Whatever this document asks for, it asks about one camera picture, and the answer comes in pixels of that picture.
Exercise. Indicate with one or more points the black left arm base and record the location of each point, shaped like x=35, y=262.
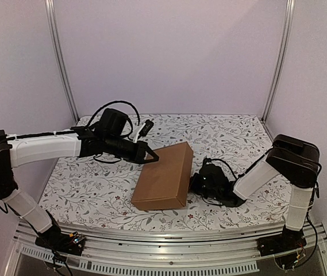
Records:
x=54, y=239

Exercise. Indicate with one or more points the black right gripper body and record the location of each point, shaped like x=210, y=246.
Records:
x=197, y=183

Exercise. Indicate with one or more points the left rear aluminium frame post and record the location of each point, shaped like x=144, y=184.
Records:
x=56, y=43

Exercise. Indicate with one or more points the aluminium frame post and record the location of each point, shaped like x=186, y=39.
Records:
x=286, y=30
x=56, y=43

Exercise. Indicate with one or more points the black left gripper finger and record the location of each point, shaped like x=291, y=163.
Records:
x=150, y=154
x=151, y=160

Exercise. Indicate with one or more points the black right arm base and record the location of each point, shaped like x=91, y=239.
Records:
x=290, y=245

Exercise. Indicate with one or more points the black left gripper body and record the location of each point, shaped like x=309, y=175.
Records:
x=136, y=156

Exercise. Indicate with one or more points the right rear aluminium frame post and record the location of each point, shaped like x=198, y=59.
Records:
x=286, y=30

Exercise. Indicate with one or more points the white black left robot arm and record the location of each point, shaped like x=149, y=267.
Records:
x=104, y=136

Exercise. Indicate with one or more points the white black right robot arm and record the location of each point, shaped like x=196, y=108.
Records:
x=290, y=159

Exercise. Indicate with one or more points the front aluminium rail frame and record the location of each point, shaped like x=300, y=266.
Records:
x=123, y=252

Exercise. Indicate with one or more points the brown cardboard box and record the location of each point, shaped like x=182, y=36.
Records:
x=163, y=185

